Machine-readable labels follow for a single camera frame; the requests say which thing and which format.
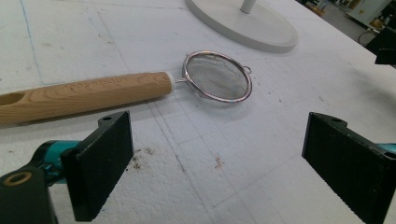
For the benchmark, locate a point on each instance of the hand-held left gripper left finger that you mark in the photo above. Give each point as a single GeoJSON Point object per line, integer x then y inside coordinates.
{"type": "Point", "coordinates": [99, 168]}

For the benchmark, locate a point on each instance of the white round-base stand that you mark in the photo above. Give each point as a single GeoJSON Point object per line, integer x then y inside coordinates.
{"type": "Point", "coordinates": [249, 28]}

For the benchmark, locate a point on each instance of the white machine cabinet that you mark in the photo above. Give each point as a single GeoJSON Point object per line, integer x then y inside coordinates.
{"type": "Point", "coordinates": [367, 11]}

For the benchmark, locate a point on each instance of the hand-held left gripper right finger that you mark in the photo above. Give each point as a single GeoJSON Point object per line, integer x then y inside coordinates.
{"type": "Point", "coordinates": [348, 168]}

